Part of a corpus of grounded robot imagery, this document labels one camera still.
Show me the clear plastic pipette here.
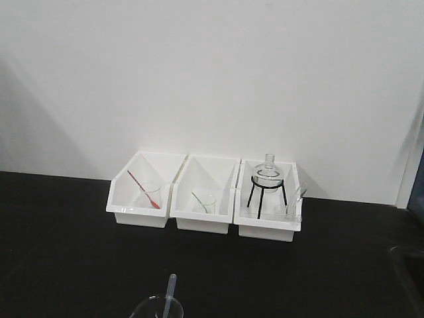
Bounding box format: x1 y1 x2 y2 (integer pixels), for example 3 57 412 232
162 274 177 318

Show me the black bench sink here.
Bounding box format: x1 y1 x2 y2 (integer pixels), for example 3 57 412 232
389 246 423 317

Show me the middle white storage bin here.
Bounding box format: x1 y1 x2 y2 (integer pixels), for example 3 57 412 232
170 155 241 235

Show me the white storage bin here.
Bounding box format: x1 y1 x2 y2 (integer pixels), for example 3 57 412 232
170 155 241 235
106 151 187 228
233 158 303 242

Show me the small beaker in middle bin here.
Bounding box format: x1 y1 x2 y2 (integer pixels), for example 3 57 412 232
193 195 216 215

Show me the small beaker in bin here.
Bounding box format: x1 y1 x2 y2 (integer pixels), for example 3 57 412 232
193 195 216 215
141 184 162 209

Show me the black metal tripod stand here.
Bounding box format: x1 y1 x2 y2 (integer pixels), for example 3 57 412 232
247 176 288 219

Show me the round bottom glass flask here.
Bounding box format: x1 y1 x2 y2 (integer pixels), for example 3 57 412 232
252 154 284 187

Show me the small beaker in left bin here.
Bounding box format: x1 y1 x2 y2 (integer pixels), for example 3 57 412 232
141 184 162 209

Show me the right white storage bin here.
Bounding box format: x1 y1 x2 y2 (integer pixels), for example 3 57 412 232
233 158 303 242

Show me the left white storage bin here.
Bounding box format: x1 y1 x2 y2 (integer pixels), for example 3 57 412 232
106 151 187 228

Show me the small glassware in right bin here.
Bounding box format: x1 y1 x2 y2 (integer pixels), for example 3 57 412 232
276 184 307 223

